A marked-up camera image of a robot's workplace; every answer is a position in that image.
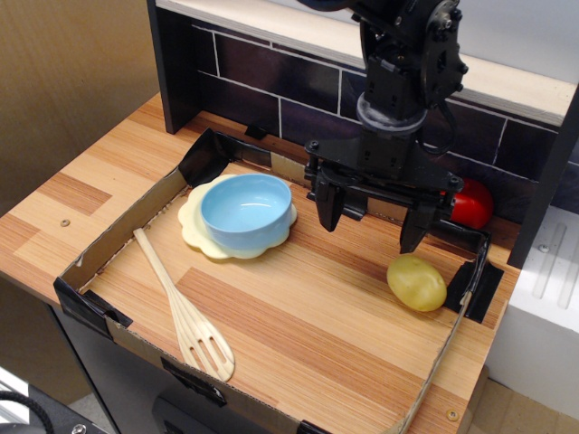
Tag red tomato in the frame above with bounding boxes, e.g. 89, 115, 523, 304
451, 178, 494, 229

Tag cardboard fence with black tape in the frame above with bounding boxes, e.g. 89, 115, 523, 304
54, 130, 503, 433

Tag wooden slotted spatula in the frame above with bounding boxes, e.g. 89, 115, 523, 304
133, 228, 235, 382

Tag light blue bowl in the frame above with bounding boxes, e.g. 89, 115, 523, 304
200, 174, 293, 250

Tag black cable bottom left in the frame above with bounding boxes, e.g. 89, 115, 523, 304
0, 391, 55, 434

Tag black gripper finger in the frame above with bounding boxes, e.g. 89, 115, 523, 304
400, 203, 437, 254
308, 174, 346, 232

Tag dark tiled backsplash shelf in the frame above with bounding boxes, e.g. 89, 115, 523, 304
147, 1, 578, 253

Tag cream scalloped plate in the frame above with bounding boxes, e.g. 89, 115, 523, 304
178, 175, 298, 259

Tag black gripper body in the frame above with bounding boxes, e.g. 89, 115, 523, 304
305, 129, 464, 221

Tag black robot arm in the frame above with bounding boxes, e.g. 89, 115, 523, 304
305, 1, 469, 253

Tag white foam block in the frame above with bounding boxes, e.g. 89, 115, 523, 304
486, 207, 578, 418

